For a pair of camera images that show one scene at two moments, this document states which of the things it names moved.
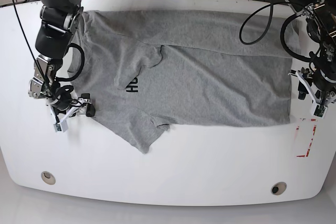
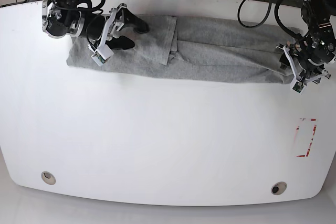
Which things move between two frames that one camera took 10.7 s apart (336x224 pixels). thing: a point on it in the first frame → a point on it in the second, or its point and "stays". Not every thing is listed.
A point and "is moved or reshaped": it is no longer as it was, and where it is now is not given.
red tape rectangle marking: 306,153 stays
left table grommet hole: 48,178 stays
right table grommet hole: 278,188 stays
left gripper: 62,113 → 113,22
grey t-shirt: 144,71 is moved or reshaped
